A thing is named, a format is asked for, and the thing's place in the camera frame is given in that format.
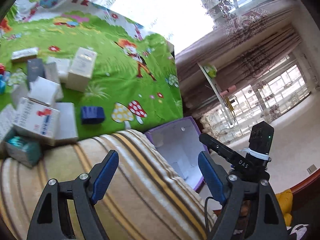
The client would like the white dental box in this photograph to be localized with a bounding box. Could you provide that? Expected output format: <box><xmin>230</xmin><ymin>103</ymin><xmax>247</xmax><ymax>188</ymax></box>
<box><xmin>11</xmin><ymin>47</ymin><xmax>39</xmax><ymax>62</ymax></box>

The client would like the yellow cushion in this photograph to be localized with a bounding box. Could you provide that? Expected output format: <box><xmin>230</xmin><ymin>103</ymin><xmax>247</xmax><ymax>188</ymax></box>
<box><xmin>276</xmin><ymin>189</ymin><xmax>293</xmax><ymax>226</ymax></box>

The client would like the purple white storage box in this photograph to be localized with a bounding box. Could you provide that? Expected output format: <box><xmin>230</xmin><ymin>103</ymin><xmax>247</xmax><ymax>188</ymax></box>
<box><xmin>145</xmin><ymin>116</ymin><xmax>208</xmax><ymax>191</ymax></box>

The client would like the pink comb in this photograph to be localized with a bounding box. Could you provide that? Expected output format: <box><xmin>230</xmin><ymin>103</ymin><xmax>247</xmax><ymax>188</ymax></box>
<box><xmin>220</xmin><ymin>85</ymin><xmax>236</xmax><ymax>96</ymax></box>

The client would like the teal box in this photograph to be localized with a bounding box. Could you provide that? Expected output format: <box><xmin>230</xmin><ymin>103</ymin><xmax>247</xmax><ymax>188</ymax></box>
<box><xmin>5</xmin><ymin>135</ymin><xmax>42</xmax><ymax>168</ymax></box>

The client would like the white side table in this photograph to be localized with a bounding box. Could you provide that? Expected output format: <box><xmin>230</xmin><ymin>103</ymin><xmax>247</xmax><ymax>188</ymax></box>
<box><xmin>197</xmin><ymin>63</ymin><xmax>235</xmax><ymax>126</ymax></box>

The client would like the flat white box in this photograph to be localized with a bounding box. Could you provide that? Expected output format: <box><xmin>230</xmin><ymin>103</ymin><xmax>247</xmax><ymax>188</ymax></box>
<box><xmin>53</xmin><ymin>102</ymin><xmax>79</xmax><ymax>146</ymax></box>

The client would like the striped beige cushion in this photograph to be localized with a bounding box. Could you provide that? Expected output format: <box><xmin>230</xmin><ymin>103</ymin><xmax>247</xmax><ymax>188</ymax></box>
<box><xmin>1</xmin><ymin>129</ymin><xmax>216</xmax><ymax>239</ymax></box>

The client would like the green tissue pack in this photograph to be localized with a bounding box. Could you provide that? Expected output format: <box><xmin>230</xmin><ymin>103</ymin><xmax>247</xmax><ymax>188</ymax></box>
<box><xmin>204</xmin><ymin>65</ymin><xmax>217</xmax><ymax>79</ymax></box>

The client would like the white box red blue print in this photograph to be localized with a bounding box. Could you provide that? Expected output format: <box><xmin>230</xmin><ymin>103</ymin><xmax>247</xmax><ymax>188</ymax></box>
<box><xmin>13</xmin><ymin>98</ymin><xmax>60</xmax><ymax>146</ymax></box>

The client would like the mauve curtain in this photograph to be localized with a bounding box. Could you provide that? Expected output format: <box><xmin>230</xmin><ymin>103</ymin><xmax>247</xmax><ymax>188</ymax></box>
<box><xmin>175</xmin><ymin>0</ymin><xmax>301</xmax><ymax>118</ymax></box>

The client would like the small blue box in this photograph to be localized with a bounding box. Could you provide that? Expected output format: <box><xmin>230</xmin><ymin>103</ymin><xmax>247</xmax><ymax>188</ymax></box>
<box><xmin>80</xmin><ymin>106</ymin><xmax>105</xmax><ymax>125</ymax></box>

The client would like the white cube box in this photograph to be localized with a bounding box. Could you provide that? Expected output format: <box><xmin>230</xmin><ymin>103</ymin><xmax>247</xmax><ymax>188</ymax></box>
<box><xmin>28</xmin><ymin>76</ymin><xmax>63</xmax><ymax>107</ymax></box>

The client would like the green cartoon tablecloth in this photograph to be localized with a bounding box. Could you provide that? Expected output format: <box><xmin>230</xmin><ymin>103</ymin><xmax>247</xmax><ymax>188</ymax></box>
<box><xmin>1</xmin><ymin>0</ymin><xmax>183</xmax><ymax>139</ymax></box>

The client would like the tall cream box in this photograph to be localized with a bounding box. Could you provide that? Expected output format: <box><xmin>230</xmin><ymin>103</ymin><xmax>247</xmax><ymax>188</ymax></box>
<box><xmin>66</xmin><ymin>47</ymin><xmax>97</xmax><ymax>92</ymax></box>

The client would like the dark grey box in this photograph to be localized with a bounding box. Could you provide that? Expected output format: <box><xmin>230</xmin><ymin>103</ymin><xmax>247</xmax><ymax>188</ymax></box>
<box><xmin>27</xmin><ymin>58</ymin><xmax>45</xmax><ymax>83</ymax></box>

